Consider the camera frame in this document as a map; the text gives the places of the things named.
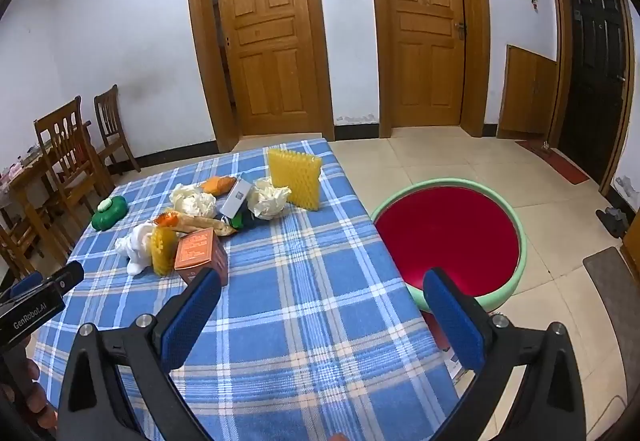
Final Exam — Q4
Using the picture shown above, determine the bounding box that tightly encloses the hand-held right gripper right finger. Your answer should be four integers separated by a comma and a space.
422, 267, 586, 441

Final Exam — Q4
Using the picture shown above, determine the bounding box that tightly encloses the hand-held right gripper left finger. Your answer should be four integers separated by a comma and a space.
56, 266, 223, 441

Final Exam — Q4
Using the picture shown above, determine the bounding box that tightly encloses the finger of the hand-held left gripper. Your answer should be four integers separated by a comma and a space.
47, 261, 85, 294
9, 272, 45, 298

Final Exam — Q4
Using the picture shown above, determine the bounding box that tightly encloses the white plastic bag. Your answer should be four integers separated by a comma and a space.
115, 222, 157, 278

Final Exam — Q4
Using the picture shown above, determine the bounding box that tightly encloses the red stool with green rim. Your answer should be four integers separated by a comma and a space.
371, 177, 528, 313

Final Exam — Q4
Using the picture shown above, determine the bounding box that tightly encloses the white printed carton box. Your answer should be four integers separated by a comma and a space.
220, 175, 255, 219

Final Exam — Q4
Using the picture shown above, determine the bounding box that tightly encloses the orange cloth pouch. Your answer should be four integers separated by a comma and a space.
201, 176, 238, 196

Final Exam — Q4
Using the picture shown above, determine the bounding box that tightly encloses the person's left hand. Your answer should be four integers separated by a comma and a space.
0, 355, 53, 429

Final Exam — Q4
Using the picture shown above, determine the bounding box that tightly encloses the red printed carton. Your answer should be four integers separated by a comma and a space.
422, 311, 476, 379

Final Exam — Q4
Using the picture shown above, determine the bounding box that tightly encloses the low wooden chair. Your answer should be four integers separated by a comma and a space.
0, 221, 32, 282

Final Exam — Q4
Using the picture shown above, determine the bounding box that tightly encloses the orange cardboard box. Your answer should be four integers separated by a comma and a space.
174, 228, 229, 286

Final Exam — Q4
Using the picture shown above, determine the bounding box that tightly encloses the yellow mesh roll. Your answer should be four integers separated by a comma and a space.
151, 226, 178, 277

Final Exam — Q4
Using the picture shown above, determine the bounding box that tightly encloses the green flower-shaped container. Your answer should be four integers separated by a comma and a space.
91, 196, 130, 230

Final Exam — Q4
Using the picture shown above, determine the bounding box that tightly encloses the tan snack wrapper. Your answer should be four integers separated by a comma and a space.
154, 211, 238, 237

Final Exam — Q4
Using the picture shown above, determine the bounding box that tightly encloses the wooden dining table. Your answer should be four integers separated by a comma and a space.
0, 141, 68, 267

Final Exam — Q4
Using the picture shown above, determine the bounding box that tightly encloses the blue plaid tablecloth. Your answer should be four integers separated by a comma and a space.
30, 138, 461, 441

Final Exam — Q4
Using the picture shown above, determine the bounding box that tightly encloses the crumpled white paper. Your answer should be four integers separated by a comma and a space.
247, 178, 292, 221
170, 183, 217, 219

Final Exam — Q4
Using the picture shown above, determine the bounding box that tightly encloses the large wooden chair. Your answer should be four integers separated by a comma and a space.
34, 96, 116, 222

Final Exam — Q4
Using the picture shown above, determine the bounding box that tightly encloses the small wooden chair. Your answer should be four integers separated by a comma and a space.
94, 85, 142, 174

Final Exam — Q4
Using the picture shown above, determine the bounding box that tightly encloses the grey floor mat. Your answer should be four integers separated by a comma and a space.
582, 247, 640, 347

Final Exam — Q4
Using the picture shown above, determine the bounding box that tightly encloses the yellow honeycomb sponge pad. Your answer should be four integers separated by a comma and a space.
266, 147, 322, 212

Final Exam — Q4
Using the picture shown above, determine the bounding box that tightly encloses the pair of dark shoes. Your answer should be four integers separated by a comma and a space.
595, 207, 630, 239

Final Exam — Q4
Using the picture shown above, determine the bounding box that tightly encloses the red doormat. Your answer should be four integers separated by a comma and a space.
515, 138, 591, 186

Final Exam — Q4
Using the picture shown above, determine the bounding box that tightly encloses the low wooden cabinet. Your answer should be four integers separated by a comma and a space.
497, 45, 558, 139

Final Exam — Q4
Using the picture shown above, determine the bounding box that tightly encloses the black entrance door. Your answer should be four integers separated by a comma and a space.
548, 0, 636, 194

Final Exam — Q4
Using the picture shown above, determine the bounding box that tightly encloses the wooden panel door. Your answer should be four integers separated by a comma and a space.
185, 0, 335, 152

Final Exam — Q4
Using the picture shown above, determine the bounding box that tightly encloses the wooden door with handle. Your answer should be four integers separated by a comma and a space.
364, 0, 491, 138

